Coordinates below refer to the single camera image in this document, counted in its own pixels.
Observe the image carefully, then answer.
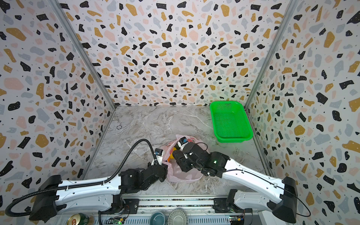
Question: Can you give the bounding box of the pink plastic bag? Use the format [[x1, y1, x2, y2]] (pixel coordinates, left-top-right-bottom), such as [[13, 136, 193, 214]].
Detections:
[[162, 134, 206, 183]]

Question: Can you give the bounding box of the aluminium mounting rail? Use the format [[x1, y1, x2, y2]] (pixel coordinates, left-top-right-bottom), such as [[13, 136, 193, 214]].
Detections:
[[56, 195, 287, 225]]

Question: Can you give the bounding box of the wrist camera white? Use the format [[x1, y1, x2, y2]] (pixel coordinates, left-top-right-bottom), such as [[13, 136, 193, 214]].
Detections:
[[154, 148, 164, 165], [178, 137, 189, 150]]

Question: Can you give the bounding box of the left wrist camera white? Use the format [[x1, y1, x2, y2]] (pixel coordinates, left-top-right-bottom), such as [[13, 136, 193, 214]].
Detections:
[[154, 148, 164, 165]]

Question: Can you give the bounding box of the green beverage can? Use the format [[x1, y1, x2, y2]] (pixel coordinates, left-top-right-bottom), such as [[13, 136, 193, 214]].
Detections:
[[67, 213, 90, 225]]

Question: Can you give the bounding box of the teal ceramic bowl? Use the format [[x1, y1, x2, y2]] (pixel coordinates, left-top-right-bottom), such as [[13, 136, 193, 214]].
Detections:
[[149, 212, 167, 225]]

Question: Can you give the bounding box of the green plastic basket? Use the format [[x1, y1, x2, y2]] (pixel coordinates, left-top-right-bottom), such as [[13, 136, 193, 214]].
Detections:
[[210, 101, 253, 143]]

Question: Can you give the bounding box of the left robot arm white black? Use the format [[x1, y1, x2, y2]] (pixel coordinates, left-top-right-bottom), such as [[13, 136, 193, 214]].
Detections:
[[29, 163, 168, 222]]

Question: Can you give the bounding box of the small circuit board right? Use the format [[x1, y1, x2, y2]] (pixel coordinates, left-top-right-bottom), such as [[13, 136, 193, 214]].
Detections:
[[229, 216, 245, 225]]

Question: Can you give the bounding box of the black corrugated cable left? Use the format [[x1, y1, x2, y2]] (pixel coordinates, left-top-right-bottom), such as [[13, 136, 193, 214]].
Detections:
[[5, 138, 157, 217]]

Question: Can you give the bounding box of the small circuit board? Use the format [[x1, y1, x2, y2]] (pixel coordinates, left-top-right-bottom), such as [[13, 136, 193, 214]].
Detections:
[[106, 217, 126, 225], [229, 216, 245, 225]]

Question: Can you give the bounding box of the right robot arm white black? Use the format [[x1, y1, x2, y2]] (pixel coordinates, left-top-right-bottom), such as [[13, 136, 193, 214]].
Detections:
[[172, 142, 298, 224]]

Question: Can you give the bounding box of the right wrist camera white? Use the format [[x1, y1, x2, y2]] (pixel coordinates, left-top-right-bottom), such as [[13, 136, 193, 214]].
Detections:
[[178, 137, 189, 150]]

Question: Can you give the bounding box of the grey ribbed plate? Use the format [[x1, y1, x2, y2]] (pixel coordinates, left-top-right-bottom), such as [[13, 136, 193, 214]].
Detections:
[[168, 210, 187, 225]]

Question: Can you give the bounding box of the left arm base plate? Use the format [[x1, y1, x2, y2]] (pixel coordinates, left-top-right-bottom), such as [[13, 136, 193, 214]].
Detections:
[[114, 198, 140, 215]]

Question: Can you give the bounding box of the small circuit board left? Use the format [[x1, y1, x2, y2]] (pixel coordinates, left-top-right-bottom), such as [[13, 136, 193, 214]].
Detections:
[[106, 217, 126, 225]]

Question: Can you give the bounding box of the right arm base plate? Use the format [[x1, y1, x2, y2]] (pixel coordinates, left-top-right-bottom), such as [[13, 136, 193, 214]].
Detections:
[[213, 198, 253, 213]]

